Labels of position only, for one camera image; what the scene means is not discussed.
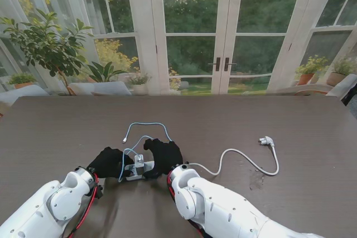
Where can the small plant in white pot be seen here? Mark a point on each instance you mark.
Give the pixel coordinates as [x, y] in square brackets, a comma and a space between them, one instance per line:
[138, 81]

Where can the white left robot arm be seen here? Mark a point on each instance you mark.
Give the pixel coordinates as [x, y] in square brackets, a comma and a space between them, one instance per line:
[47, 207]

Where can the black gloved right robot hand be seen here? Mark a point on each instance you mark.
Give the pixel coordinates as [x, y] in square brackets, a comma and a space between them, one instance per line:
[166, 155]

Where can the pale grey sofa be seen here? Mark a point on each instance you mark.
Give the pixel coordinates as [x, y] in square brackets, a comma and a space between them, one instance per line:
[25, 91]

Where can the white glazed door leaf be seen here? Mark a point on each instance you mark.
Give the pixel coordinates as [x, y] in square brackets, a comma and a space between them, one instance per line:
[159, 26]
[231, 26]

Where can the yellow flowering plant terracotta pot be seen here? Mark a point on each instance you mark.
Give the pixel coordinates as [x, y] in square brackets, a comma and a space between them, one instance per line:
[306, 77]

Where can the white armchair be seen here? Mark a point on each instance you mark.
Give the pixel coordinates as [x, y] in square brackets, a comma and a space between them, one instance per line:
[344, 82]

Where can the white rectangular planter box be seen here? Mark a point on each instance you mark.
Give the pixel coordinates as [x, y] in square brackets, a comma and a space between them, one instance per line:
[100, 88]

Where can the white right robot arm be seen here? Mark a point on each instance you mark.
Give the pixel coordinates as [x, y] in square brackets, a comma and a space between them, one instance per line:
[217, 207]

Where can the grey USB charger adapter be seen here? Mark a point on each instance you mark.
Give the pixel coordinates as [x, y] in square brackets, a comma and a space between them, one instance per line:
[139, 160]

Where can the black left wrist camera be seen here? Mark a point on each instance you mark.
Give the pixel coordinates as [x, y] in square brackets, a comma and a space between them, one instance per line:
[99, 192]

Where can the tall leafy potted tree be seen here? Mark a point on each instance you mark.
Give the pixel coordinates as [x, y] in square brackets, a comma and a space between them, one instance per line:
[47, 45]

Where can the green plant in tan pot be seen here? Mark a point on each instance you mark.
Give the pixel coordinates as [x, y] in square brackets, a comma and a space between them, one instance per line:
[336, 78]

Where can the broad-leaf green plant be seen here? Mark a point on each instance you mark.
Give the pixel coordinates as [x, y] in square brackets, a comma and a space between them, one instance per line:
[104, 72]

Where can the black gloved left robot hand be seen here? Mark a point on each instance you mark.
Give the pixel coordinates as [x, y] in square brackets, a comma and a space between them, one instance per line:
[108, 164]

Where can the small plant in terracotta pot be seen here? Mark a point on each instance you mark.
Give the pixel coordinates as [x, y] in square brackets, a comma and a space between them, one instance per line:
[21, 79]

